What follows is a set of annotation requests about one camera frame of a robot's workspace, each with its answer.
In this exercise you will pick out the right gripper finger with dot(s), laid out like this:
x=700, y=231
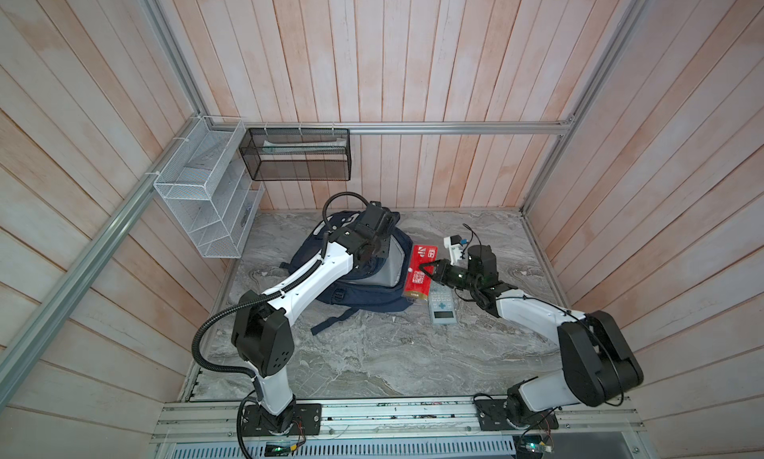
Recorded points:
x=439, y=276
x=435, y=264

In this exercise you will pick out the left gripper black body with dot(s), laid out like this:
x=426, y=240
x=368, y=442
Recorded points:
x=378, y=243

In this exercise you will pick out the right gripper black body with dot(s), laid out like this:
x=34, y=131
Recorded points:
x=462, y=279

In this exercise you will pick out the red rectangular box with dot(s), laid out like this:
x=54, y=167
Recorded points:
x=418, y=283

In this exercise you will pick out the light green calculator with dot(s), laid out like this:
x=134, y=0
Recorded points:
x=442, y=306

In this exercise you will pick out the navy blue student backpack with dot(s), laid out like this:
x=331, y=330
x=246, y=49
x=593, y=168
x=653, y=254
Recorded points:
x=375, y=287

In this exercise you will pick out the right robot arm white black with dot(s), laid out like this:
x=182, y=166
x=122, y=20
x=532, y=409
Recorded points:
x=597, y=363

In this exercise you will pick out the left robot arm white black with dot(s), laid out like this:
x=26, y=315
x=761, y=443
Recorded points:
x=262, y=333

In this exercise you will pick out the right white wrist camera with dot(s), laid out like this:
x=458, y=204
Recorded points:
x=456, y=247

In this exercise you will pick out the black mesh wall basket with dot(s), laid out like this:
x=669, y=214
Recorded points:
x=297, y=154

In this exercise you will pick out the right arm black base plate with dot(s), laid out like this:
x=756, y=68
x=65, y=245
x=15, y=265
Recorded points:
x=493, y=415

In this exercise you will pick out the horizontal aluminium wall rail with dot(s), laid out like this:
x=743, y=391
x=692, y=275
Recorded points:
x=555, y=128

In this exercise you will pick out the white wire mesh shelf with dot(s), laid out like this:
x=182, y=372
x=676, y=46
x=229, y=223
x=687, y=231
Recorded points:
x=207, y=186

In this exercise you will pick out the aluminium front rail frame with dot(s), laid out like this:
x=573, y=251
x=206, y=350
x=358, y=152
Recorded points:
x=412, y=427

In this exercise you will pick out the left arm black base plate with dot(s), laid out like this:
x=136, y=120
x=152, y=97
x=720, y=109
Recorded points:
x=300, y=418

